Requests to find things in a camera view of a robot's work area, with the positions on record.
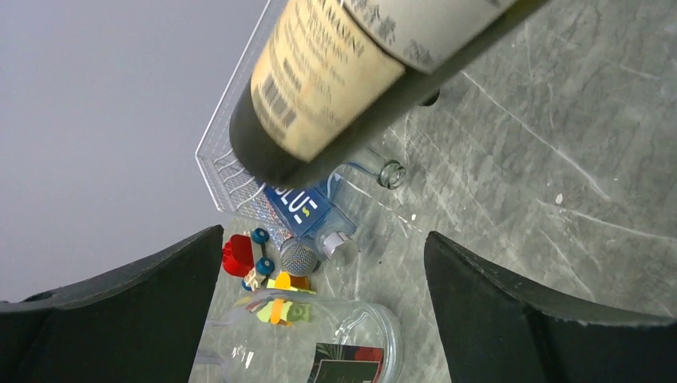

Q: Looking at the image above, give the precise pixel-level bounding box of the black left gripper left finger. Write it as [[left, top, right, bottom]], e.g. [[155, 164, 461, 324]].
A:
[[1, 225, 224, 382]]

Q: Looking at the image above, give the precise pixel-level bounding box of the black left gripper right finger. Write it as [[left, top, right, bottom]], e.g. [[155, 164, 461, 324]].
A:
[[424, 231, 676, 382]]

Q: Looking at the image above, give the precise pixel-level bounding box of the clear round glass bottle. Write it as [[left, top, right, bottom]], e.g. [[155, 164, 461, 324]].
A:
[[191, 289, 404, 382]]

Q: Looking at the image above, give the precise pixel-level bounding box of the blue square water bottle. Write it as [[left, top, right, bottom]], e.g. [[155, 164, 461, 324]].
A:
[[263, 186, 359, 266]]

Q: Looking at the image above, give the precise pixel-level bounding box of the clear glass wine bottle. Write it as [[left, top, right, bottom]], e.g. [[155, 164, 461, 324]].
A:
[[319, 147, 407, 200]]

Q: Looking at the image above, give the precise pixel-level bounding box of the red toy block car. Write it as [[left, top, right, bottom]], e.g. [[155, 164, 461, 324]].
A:
[[221, 227, 275, 291]]

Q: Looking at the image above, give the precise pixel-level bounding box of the colourful toy block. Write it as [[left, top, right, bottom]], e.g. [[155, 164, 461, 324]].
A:
[[237, 271, 315, 326]]

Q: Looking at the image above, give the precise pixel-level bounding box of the white wire wine rack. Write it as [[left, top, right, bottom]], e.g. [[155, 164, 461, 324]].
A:
[[194, 0, 297, 250]]

